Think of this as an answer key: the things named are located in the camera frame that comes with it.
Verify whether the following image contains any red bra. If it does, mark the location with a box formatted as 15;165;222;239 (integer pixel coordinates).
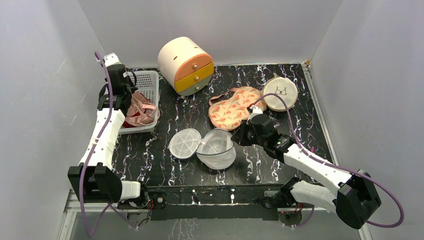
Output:
122;120;137;128

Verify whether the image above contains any white mesh laundry bag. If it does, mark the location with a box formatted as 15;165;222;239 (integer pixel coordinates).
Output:
168;128;237;170

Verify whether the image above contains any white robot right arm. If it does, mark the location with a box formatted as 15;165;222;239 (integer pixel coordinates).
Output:
231;114;382;230

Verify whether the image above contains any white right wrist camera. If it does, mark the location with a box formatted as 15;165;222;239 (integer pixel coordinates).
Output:
248;105;263;121

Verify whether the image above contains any white plastic basket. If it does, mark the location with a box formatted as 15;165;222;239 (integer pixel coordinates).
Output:
119;70;160;135

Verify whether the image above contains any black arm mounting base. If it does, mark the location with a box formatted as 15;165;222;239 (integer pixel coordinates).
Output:
115;185;316;222

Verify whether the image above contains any pink bra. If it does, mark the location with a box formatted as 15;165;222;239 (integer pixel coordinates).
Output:
125;91;160;127

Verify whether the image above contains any cream round drawer cabinet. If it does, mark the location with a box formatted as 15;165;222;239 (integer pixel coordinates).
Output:
157;36;215;97

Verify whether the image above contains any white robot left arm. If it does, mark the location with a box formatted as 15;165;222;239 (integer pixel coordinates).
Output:
67;63;150;208

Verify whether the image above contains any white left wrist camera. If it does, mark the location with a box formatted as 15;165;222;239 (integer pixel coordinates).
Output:
103;52;121;67

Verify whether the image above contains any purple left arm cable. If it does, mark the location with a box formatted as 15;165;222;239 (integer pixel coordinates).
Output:
78;51;140;239

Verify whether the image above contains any floral peach bra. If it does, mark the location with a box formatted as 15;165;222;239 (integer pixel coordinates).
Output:
208;86;262;131

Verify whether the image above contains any round beige mesh pouch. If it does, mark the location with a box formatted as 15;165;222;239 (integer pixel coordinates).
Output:
261;73;298;112

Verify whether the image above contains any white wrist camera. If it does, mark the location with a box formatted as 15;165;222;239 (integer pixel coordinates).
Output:
248;105;263;121
103;52;121;67

